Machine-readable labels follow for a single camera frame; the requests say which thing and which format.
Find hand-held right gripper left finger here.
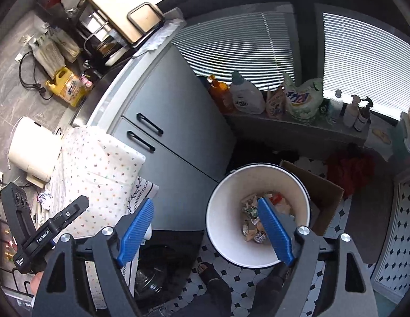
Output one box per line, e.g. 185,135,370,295
31,199,155,317

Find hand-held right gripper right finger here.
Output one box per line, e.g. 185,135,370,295
257,197,379,317

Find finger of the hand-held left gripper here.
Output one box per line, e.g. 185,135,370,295
43,195,90,235

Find white round bucket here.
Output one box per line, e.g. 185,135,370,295
205,162,312,269

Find person's left hand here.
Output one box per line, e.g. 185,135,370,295
29,271,47,297

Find crumpled paper scrap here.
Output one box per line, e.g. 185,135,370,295
36,191,53,209

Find pile of crumpled wrappers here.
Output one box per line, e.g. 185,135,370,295
241,190,296,244

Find black washing machine door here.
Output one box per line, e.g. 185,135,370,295
135,229,206,308

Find black gas stove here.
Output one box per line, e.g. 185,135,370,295
0,218,37,304

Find white floral cloth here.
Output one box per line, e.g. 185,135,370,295
43,126,147,240

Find white cloth black vine print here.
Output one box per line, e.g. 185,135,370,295
85,176,159,308

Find brown cardboard box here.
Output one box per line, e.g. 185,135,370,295
279,159,345,237

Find white electric kettle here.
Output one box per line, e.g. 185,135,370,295
7,116,63,183

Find person's foot in black slipper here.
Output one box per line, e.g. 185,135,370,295
196,261,232,304

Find person's dark trouser leg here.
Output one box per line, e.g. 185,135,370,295
205,267,292,317

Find grey floor mat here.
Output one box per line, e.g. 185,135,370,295
343,171,396,265

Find steel kitchen sink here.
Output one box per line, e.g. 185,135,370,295
70,69,109,127

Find red cloth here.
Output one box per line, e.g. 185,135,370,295
326,143,376,199

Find yellow detergent bottle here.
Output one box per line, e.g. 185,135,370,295
45,67,88,108

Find small printed pouch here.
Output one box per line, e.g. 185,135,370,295
266,85,287,120

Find green white printed bag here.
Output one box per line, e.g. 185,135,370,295
283,72,325,126

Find grey kitchen cabinet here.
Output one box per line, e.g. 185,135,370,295
71,44,237,232

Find white lace doily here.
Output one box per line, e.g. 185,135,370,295
364,119,396,160

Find white laundry detergent bottle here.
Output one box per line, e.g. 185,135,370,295
229,71,266,115

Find small white bottle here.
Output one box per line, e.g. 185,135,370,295
327,89,344,123

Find beige pump bottle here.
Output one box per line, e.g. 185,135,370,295
343,95,361,127

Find orange liquid bottle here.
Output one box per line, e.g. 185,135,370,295
208,74,235,113

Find striped paper bag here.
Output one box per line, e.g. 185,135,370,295
49,27,84,64
29,36,67,78

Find glass container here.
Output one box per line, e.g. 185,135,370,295
92,35,123,59

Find cream plastic basket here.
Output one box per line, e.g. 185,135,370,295
399,101,410,153

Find black dish rack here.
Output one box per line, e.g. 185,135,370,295
74,0,166,67

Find white window blind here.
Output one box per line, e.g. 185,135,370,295
322,12,410,121
171,3,297,92

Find wooden cutting board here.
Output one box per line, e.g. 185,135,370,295
82,0,166,44

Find black cabinet handle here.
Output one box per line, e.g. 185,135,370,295
127,130,156,153
136,113,164,136

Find black power cable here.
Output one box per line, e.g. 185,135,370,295
19,51,55,100

